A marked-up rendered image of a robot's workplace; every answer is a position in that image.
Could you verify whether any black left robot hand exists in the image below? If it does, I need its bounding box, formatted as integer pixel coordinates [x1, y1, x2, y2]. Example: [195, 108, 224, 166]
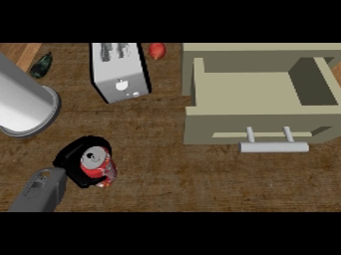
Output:
[51, 134, 115, 189]

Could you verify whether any red soda can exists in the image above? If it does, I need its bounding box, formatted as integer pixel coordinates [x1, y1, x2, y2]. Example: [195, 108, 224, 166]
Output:
[80, 146, 119, 188]

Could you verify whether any beige drawer front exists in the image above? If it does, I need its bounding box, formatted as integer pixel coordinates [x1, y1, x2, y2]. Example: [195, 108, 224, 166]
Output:
[182, 104, 341, 146]

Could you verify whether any beige drawer box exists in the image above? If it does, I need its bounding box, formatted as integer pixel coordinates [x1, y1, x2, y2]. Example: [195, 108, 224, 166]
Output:
[190, 56, 341, 116]

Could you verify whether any white cylinder with grey base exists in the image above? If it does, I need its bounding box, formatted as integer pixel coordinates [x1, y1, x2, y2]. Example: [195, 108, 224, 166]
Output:
[0, 42, 63, 139]

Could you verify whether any silver toaster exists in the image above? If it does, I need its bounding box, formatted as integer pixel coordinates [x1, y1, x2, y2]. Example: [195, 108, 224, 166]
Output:
[88, 42, 155, 105]

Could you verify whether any dark green pepper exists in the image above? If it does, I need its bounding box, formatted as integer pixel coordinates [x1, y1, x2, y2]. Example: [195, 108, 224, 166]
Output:
[28, 51, 56, 80]

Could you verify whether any red-orange vegetable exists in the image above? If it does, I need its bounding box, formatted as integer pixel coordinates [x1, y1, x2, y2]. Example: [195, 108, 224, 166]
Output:
[148, 42, 170, 61]

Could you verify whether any beige cabinet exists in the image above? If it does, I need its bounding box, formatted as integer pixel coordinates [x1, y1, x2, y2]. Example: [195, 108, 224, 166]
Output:
[179, 42, 341, 98]

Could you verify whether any grey drawer handle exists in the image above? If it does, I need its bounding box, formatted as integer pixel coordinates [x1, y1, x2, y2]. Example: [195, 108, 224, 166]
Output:
[238, 126, 312, 154]

